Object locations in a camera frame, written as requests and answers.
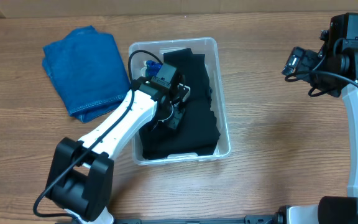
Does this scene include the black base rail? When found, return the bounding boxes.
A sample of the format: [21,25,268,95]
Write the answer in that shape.
[113,215,275,224]

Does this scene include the clear plastic storage bin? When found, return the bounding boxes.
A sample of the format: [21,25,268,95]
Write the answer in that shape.
[129,37,231,166]

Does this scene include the folded blue denim jeans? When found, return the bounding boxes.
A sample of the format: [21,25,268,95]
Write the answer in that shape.
[42,26,130,123]

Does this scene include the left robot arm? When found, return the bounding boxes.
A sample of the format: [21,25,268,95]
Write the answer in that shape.
[33,63,191,223]

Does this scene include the sparkly blue green garment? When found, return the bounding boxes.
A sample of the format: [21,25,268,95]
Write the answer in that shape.
[145,60,163,78]

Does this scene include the black cloth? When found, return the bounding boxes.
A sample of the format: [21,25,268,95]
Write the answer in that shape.
[163,48,212,103]
[139,99,220,159]

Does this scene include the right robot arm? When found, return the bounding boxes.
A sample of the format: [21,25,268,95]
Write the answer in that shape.
[270,12,358,223]

